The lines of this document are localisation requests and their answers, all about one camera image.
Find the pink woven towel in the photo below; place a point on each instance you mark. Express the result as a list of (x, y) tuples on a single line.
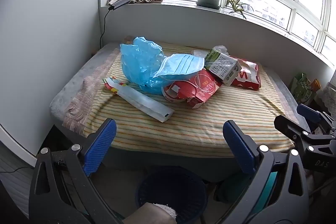
[(86, 92)]

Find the striped yellow blanket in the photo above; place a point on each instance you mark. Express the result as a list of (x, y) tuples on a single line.
[(199, 129)]

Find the clear plastic wrapper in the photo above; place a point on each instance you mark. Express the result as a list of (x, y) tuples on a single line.
[(200, 53)]

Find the green snack bag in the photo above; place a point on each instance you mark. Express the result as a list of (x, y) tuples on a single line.
[(302, 87)]

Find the black hair straightener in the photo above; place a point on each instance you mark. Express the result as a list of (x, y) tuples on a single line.
[(120, 2)]

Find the white lace cloth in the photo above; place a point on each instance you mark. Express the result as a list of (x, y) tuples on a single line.
[(328, 98)]

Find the orange snack bag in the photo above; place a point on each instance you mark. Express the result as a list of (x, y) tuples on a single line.
[(315, 85)]

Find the red cardboard carton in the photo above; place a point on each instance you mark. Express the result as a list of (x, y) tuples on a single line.
[(204, 87)]

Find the white paper wrapper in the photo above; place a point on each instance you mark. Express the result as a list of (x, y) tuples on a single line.
[(147, 106)]

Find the dark blue mesh waste basket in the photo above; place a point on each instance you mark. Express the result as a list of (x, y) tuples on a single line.
[(170, 187)]

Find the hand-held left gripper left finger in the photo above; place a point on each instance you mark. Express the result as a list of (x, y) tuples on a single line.
[(101, 145)]

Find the red and white paper bag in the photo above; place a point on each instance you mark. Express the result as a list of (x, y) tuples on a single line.
[(246, 77)]

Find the white and green milk carton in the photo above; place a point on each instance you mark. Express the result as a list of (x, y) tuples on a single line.
[(223, 69)]

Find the brown fuzzy slipper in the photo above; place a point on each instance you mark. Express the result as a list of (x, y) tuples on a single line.
[(147, 213)]

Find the blue face mask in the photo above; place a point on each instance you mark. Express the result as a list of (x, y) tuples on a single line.
[(178, 65)]

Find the blue plastic bag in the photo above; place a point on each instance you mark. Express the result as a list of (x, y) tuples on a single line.
[(139, 61)]

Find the crumpled clear plastic bag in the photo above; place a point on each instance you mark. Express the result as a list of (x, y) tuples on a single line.
[(220, 48)]

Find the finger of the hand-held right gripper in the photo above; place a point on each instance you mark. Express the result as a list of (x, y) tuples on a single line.
[(309, 113), (288, 125)]

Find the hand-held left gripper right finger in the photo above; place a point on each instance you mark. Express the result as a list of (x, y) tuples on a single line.
[(237, 145)]

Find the white cabinet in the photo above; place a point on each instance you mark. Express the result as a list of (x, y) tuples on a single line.
[(39, 56)]

